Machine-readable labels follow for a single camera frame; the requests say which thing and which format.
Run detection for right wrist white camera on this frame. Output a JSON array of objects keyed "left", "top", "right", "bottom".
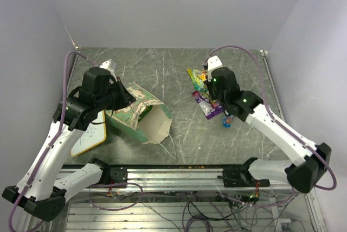
[{"left": 207, "top": 56, "right": 223, "bottom": 80}]

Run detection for blue red snack packet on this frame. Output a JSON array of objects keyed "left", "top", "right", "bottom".
[{"left": 222, "top": 115, "right": 234, "bottom": 128}]

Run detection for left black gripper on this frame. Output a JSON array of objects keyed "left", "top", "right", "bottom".
[{"left": 95, "top": 76, "right": 136, "bottom": 111}]

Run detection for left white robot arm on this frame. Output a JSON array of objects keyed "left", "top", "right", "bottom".
[{"left": 2, "top": 67, "right": 135, "bottom": 222}]

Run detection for green white paper bag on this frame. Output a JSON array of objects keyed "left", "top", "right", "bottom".
[{"left": 105, "top": 82, "right": 173, "bottom": 146}]

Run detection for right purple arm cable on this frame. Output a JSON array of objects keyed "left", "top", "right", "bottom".
[{"left": 203, "top": 45, "right": 337, "bottom": 191}]

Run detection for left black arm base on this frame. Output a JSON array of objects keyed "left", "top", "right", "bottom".
[{"left": 91, "top": 165, "right": 128, "bottom": 188}]

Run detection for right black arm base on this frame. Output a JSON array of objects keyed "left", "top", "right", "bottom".
[{"left": 217, "top": 165, "right": 270, "bottom": 188}]

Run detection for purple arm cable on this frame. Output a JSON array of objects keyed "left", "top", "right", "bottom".
[
  {"left": 8, "top": 50, "right": 98, "bottom": 232},
  {"left": 203, "top": 45, "right": 337, "bottom": 191}
]

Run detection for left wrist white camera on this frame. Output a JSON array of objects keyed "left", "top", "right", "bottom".
[{"left": 99, "top": 59, "right": 116, "bottom": 78}]

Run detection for loose floor cables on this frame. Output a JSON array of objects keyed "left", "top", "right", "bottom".
[{"left": 89, "top": 185, "right": 299, "bottom": 232}]

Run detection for small whiteboard orange frame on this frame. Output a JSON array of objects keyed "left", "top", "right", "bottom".
[{"left": 70, "top": 111, "right": 107, "bottom": 157}]

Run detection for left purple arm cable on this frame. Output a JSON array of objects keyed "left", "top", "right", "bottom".
[{"left": 8, "top": 50, "right": 98, "bottom": 232}]

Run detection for green yellow Fox's candy packet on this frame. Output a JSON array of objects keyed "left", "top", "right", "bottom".
[{"left": 187, "top": 68, "right": 208, "bottom": 93}]

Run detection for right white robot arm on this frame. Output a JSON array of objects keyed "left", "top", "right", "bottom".
[{"left": 205, "top": 67, "right": 331, "bottom": 193}]

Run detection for wrist white camera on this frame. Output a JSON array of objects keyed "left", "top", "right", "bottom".
[
  {"left": 207, "top": 56, "right": 223, "bottom": 80},
  {"left": 99, "top": 59, "right": 116, "bottom": 78}
]

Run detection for purple snack packet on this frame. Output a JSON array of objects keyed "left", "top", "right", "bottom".
[{"left": 191, "top": 91, "right": 223, "bottom": 120}]

